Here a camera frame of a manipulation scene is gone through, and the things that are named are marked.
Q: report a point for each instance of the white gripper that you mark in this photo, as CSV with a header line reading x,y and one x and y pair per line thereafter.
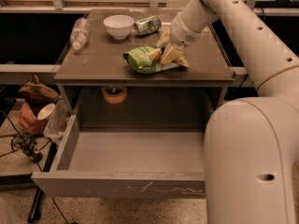
x,y
182,33

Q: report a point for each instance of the green rice chip bag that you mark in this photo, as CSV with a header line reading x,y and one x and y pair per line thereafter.
x,y
147,60

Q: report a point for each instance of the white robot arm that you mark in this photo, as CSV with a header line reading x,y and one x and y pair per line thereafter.
x,y
251,144

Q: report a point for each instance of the grey cabinet with table top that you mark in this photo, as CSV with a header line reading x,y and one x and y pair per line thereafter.
x,y
109,62

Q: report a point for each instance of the open grey top drawer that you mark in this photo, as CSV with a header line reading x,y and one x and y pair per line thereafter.
x,y
150,145

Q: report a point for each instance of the brown and orange cloth bag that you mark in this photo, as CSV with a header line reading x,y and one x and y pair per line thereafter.
x,y
36,96

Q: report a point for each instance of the green soda can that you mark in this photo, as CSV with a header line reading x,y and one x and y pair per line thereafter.
x,y
148,26

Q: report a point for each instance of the white ceramic bowl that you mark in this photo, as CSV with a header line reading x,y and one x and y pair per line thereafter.
x,y
119,26

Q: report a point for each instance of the roll of tan tape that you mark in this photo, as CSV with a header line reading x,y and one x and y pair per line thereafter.
x,y
114,95

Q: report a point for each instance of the clear plastic water bottle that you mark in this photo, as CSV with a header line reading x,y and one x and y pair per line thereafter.
x,y
80,34

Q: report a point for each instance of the clear plastic container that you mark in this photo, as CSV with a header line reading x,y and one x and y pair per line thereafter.
x,y
57,123

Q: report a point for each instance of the white cup on floor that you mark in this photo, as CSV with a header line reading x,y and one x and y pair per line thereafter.
x,y
46,111

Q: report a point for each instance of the black stand leg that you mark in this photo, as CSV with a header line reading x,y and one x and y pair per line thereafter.
x,y
34,213

